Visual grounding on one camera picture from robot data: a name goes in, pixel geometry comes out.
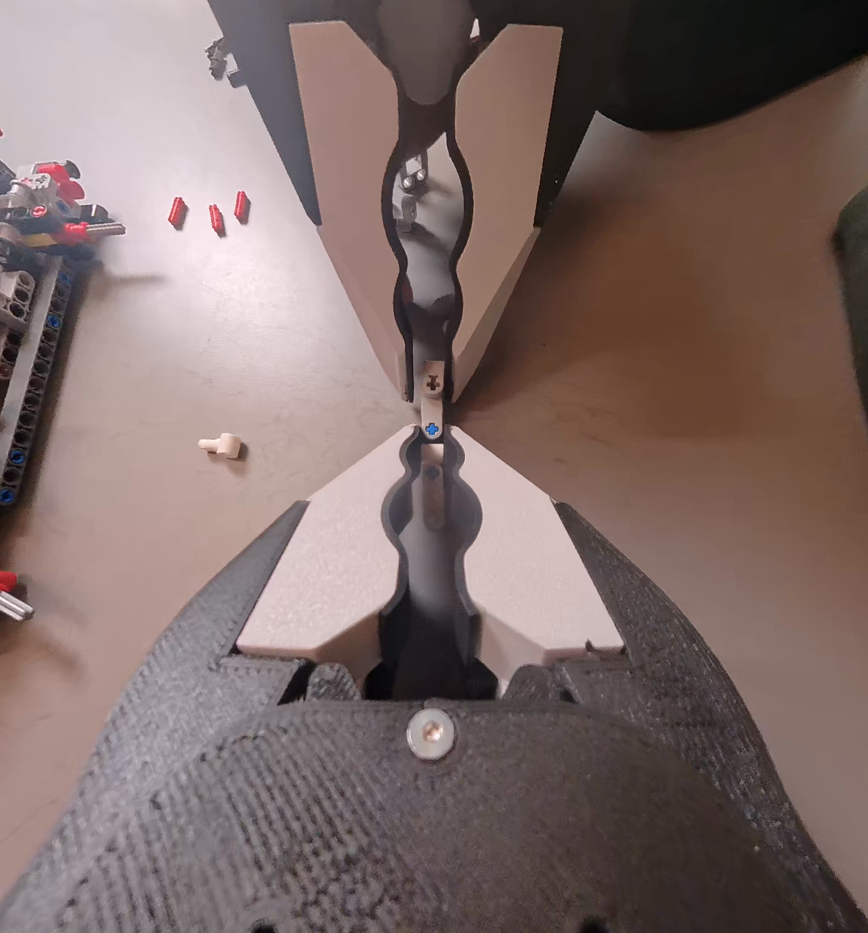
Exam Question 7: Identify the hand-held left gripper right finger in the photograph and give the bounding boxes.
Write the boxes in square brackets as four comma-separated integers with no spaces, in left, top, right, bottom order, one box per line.
[443,425,626,697]

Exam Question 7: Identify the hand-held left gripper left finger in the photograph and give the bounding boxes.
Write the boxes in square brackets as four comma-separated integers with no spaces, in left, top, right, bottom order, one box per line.
[236,425,416,693]

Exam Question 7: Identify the cluster of black lego pins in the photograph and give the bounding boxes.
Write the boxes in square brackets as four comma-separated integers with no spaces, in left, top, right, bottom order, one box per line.
[204,40,241,85]

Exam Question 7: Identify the grey liftarm chain blue pins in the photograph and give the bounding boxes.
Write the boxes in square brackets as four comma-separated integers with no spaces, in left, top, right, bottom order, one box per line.
[419,397,449,531]

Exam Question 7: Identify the partly built lego car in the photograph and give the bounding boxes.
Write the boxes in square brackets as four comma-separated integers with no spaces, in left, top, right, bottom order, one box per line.
[0,120,127,634]

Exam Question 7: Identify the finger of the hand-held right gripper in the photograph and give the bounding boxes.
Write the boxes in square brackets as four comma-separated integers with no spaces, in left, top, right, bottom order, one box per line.
[444,22,566,404]
[288,20,416,404]

